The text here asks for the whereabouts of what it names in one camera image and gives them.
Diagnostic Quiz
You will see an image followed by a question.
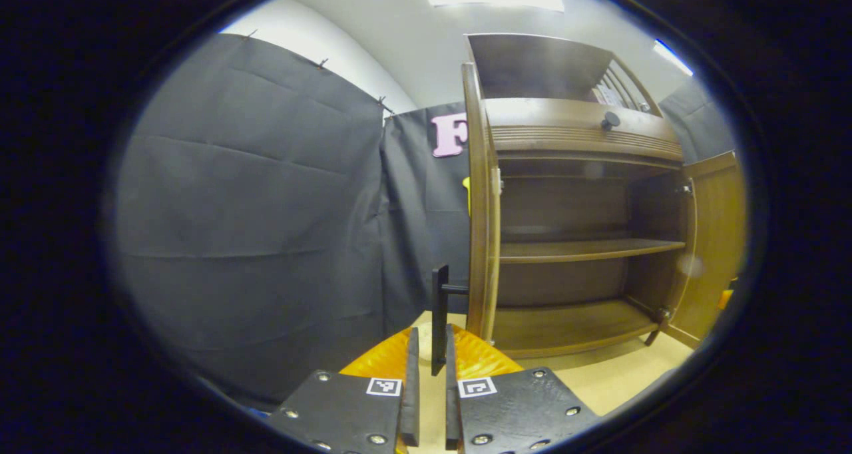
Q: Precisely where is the wooden drawer with black knob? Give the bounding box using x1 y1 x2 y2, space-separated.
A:
485 98 684 163

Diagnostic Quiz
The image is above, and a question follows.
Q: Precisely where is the wooden cabinet inner shelf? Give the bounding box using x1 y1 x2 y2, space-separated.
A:
499 238 686 264

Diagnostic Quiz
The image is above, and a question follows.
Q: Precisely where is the black backdrop cloth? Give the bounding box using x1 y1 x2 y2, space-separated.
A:
110 33 736 408

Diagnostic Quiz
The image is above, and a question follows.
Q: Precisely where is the wooden double-door shoe cabinet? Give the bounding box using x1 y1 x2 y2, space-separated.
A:
466 33 700 360

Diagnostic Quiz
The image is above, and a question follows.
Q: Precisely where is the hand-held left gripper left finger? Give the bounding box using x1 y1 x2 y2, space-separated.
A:
266 328 421 454

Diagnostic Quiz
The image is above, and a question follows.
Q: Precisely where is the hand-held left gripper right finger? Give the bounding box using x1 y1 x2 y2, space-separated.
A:
445 324 603 454

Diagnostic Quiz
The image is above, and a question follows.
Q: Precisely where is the small ceiling light panel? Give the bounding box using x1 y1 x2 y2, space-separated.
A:
652 39 694 77

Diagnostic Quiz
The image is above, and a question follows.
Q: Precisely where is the wooden shoe cabinet door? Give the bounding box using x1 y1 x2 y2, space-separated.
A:
659 151 747 349
431 61 501 377

